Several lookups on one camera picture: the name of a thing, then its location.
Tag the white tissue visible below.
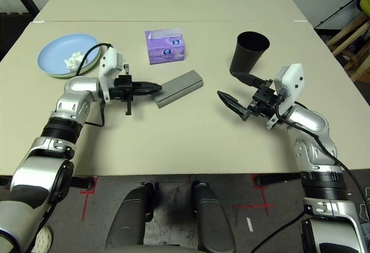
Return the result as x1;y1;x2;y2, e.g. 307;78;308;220
64;51;86;70

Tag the grey left robot leg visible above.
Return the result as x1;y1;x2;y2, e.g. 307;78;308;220
105;182;156;251

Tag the red floor tape corner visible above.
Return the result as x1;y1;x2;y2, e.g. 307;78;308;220
80;176;99;221

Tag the black plastic cup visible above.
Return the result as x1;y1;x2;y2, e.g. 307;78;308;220
230;31;271;76

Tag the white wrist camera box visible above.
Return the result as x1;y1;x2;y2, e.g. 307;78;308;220
265;64;304;129
97;47;125;105

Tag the blue plastic plate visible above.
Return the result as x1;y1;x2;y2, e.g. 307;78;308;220
37;33;102;77

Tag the grey glasses case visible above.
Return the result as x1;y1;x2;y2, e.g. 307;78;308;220
153;69;205;110

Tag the black table foot bar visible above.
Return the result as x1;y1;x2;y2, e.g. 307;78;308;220
71;176;96;189
256;172;303;187

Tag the wooden frame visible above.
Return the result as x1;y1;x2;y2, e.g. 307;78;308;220
326;13;370;82

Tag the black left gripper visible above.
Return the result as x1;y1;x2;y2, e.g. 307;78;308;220
112;64;162;116

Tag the black foam puzzle mat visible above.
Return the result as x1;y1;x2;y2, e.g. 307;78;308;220
0;12;34;60

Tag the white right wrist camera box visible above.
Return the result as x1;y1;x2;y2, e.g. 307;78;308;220
265;64;304;129

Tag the grey robot leg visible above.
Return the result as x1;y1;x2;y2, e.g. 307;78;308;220
192;180;238;253
105;182;156;251

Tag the black left camera cable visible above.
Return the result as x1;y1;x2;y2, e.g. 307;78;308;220
73;42;113;128

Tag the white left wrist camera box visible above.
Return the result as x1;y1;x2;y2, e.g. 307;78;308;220
97;47;125;105

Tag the red floor tape cross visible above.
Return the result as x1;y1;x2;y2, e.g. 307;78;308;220
231;174;275;216

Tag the purple tissue box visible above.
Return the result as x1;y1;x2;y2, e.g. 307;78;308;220
144;27;186;65

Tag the grey robot waist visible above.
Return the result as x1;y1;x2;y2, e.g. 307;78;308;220
103;245;203;253

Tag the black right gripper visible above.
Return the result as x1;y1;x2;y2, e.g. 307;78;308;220
217;71;280;120

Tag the green plastic plate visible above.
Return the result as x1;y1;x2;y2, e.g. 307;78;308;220
49;47;102;80

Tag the white mesh shoe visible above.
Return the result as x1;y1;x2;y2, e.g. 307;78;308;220
36;225;54;251

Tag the grey right robot leg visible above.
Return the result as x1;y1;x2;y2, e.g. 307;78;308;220
192;180;238;253

